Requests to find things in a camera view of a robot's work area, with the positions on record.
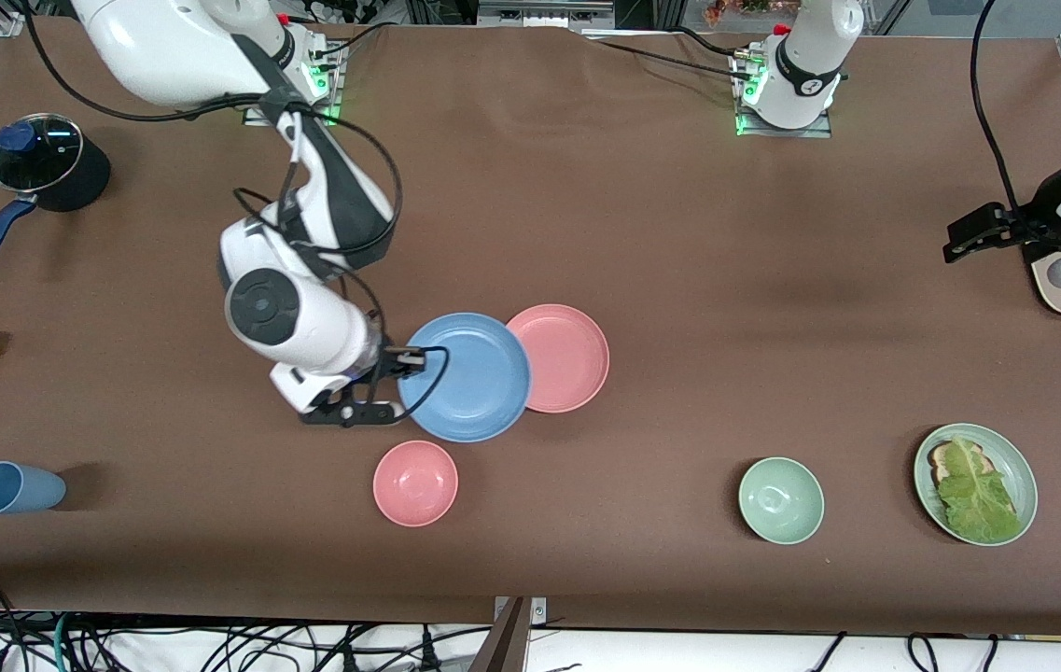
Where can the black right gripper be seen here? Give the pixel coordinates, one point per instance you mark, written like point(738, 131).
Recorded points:
point(389, 359)

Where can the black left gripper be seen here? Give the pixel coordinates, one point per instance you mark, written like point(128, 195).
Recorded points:
point(1032, 227)

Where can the blue plate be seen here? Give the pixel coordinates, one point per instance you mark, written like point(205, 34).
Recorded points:
point(474, 383)

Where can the pink plate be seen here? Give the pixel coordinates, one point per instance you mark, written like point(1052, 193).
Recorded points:
point(567, 358)

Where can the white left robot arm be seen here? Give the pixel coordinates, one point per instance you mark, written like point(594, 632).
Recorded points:
point(805, 56)

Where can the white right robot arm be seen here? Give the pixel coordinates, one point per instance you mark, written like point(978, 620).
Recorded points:
point(166, 47)

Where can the small pink bowl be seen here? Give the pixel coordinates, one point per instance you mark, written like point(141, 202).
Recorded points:
point(415, 483)

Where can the brown table cover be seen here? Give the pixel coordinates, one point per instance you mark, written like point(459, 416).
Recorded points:
point(530, 187)

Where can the toasted bread slice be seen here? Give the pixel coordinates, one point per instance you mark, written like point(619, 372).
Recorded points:
point(941, 459)

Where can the green plate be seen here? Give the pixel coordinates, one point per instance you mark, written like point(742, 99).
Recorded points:
point(1025, 471)

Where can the green lettuce leaf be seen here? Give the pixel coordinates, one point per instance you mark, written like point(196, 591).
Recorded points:
point(978, 499)

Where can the small green bowl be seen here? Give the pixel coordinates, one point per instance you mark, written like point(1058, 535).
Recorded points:
point(781, 500)

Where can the grey metal box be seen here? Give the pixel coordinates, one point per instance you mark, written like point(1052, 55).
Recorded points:
point(544, 13)

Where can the blue cup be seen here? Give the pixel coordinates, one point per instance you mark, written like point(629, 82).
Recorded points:
point(17, 488)

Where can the glass lid with blue knob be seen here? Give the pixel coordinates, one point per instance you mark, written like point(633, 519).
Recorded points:
point(40, 159)

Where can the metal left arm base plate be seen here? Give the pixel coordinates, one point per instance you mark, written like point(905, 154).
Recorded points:
point(819, 132)

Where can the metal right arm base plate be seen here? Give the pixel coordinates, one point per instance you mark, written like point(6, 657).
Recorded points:
point(336, 93)

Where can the metal table bracket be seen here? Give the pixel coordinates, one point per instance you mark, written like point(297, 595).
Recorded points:
point(513, 639)

